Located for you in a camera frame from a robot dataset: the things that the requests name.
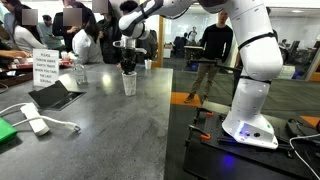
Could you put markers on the clear water bottle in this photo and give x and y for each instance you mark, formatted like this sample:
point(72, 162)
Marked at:
point(79, 70)

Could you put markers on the white paper sign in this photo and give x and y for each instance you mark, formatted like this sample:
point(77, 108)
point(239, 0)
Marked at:
point(45, 67)

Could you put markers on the orange black clamp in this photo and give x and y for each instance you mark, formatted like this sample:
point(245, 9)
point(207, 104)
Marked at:
point(203, 134)

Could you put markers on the small white paper cup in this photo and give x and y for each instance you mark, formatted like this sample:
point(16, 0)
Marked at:
point(147, 63)

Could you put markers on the man in black sweater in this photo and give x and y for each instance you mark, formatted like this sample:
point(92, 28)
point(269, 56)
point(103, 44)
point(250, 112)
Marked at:
point(216, 41)

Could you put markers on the green flat object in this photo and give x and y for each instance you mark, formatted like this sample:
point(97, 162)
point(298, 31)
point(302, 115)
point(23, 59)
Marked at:
point(7, 131)

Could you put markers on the clear plastic cup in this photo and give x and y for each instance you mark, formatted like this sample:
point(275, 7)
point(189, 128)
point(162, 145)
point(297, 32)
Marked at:
point(129, 82)

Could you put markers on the person in white shirt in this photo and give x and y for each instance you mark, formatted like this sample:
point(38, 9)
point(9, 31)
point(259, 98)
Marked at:
point(86, 44)

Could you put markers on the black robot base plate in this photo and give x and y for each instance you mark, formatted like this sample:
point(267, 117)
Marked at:
point(297, 158)

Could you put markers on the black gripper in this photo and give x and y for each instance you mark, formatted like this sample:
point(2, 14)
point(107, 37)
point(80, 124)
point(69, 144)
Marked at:
point(128, 62)

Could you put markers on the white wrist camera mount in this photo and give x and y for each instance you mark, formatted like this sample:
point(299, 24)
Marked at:
point(128, 43)

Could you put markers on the white power adapter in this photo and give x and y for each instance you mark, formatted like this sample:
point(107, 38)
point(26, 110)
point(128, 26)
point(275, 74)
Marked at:
point(37, 124)

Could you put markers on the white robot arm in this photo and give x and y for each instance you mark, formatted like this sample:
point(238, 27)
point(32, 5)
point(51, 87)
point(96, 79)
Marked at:
point(259, 51)

